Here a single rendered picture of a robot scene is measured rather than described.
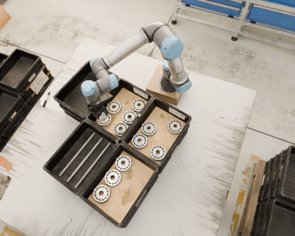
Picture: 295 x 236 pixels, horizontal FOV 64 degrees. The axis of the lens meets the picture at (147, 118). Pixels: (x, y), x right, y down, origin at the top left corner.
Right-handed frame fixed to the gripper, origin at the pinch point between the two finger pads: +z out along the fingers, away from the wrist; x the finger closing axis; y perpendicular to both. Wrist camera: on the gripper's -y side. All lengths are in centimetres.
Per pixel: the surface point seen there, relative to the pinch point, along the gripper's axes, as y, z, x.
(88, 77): -18.5, 14.1, -39.1
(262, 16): -212, 55, 24
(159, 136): -14.6, 13.8, 34.4
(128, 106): -18.3, 13.9, 2.4
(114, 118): -5.4, 13.9, 1.4
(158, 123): -21.5, 13.8, 28.0
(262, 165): -73, 82, 110
